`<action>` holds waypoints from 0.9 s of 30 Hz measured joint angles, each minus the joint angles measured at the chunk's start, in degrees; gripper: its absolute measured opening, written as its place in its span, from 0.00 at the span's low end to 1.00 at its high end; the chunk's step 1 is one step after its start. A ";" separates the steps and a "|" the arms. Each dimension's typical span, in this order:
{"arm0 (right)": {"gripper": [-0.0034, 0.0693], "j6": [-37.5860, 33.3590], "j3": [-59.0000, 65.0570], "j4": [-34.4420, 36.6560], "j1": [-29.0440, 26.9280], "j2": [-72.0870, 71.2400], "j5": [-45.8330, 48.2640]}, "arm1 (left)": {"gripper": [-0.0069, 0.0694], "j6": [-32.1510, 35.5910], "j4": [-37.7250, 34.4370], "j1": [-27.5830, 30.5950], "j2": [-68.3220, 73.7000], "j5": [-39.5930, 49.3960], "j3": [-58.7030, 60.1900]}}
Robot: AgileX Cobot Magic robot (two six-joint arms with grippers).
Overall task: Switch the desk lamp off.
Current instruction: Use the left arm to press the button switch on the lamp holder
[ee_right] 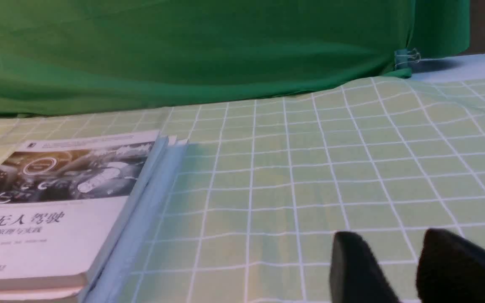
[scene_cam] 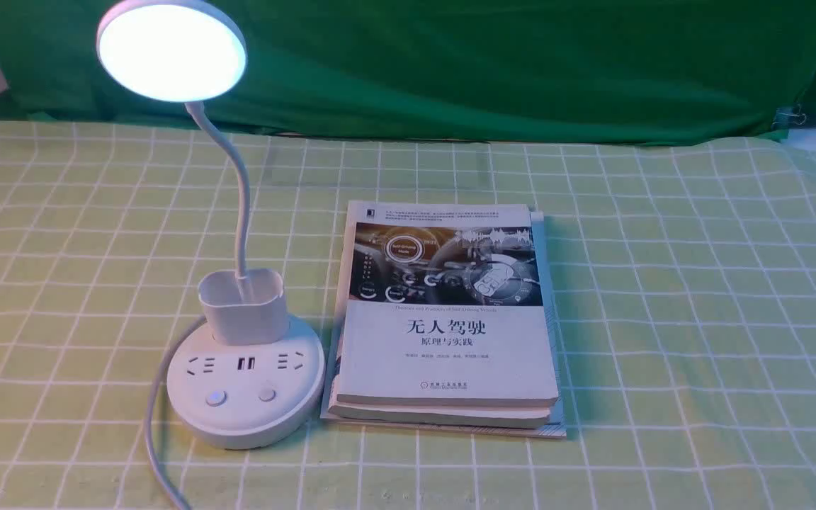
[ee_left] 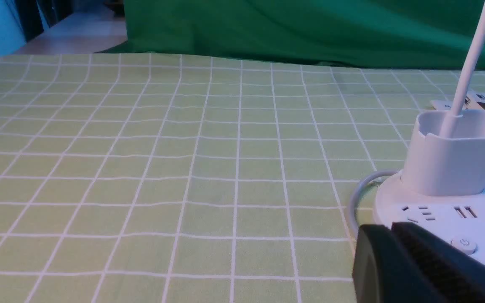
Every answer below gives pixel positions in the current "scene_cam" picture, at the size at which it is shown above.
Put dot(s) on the white self-driving textbook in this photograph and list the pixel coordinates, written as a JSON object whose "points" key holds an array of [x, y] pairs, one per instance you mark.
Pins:
{"points": [[443, 340]]}

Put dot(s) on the thin bottom book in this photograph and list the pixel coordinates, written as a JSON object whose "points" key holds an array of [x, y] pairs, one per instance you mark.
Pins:
{"points": [[553, 333]]}

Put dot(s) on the metal binder clip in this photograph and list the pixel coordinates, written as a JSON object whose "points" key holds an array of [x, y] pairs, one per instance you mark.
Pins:
{"points": [[789, 117]]}

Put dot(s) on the green backdrop cloth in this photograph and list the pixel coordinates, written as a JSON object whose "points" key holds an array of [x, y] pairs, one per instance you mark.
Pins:
{"points": [[633, 72]]}

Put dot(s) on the white desk lamp with socket base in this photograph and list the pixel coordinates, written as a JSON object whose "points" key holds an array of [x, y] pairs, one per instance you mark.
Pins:
{"points": [[251, 373]]}

